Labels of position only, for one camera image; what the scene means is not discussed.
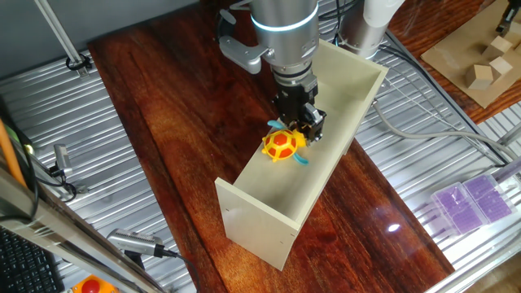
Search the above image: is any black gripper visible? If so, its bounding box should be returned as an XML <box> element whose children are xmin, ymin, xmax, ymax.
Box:
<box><xmin>271</xmin><ymin>75</ymin><xmax>328</xmax><ymax>144</ymax></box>

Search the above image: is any yellow orange toy turtle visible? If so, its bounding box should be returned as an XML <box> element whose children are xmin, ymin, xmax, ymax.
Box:
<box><xmin>260</xmin><ymin>119</ymin><xmax>309</xmax><ymax>167</ymax></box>

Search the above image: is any beige wooden shelf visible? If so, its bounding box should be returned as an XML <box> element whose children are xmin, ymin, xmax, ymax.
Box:
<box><xmin>214</xmin><ymin>38</ymin><xmax>390</xmax><ymax>272</ymax></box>

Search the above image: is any glossy red-brown wooden board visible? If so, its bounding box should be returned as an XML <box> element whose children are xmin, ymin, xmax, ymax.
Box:
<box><xmin>87</xmin><ymin>0</ymin><xmax>456</xmax><ymax>293</ymax></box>

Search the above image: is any brown cardboard sheet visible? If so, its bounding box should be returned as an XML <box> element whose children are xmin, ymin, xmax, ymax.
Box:
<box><xmin>420</xmin><ymin>0</ymin><xmax>521</xmax><ymax>110</ymax></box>

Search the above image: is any clear box with purple contents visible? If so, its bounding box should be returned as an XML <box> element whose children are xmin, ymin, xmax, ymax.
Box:
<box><xmin>430</xmin><ymin>181</ymin><xmax>488</xmax><ymax>238</ymax></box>
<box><xmin>462</xmin><ymin>173</ymin><xmax>519</xmax><ymax>225</ymax></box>

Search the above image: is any small wooden block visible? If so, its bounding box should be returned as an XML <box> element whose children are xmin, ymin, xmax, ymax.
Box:
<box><xmin>465</xmin><ymin>63</ymin><xmax>495</xmax><ymax>91</ymax></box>
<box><xmin>502</xmin><ymin>20</ymin><xmax>521</xmax><ymax>50</ymax></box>
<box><xmin>488</xmin><ymin>55</ymin><xmax>514</xmax><ymax>81</ymax></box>
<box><xmin>481</xmin><ymin>35</ymin><xmax>514</xmax><ymax>63</ymax></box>

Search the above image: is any slanted aluminium pole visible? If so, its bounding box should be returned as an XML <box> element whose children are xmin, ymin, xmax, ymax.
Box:
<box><xmin>34</xmin><ymin>0</ymin><xmax>94</xmax><ymax>79</ymax></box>

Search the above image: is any orange emergency stop box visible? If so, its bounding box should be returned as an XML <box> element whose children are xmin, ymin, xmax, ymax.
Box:
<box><xmin>71</xmin><ymin>274</ymin><xmax>120</xmax><ymax>293</ymax></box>

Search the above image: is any orange tube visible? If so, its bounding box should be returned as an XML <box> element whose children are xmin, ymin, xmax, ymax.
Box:
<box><xmin>0</xmin><ymin>117</ymin><xmax>26</xmax><ymax>189</ymax></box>

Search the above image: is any black keyboard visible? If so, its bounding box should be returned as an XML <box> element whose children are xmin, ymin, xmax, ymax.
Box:
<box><xmin>0</xmin><ymin>226</ymin><xmax>65</xmax><ymax>293</ymax></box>

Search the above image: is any thick grey base cable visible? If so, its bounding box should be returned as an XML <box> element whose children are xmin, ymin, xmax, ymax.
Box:
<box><xmin>370</xmin><ymin>98</ymin><xmax>521</xmax><ymax>162</ymax></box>

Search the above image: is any thin black usb cable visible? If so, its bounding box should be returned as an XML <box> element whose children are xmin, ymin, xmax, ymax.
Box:
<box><xmin>160</xmin><ymin>248</ymin><xmax>202</xmax><ymax>293</ymax></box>

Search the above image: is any ribbed silver camera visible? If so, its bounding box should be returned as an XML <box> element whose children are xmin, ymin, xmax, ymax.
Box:
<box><xmin>107</xmin><ymin>227</ymin><xmax>166</xmax><ymax>258</ymax></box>

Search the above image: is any small grey camera on stand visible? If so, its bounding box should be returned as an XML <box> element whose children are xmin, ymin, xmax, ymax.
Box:
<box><xmin>51</xmin><ymin>143</ymin><xmax>75</xmax><ymax>177</ymax></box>

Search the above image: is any aluminium frame beam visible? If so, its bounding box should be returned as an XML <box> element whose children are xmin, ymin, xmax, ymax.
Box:
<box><xmin>0</xmin><ymin>160</ymin><xmax>168</xmax><ymax>293</ymax></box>

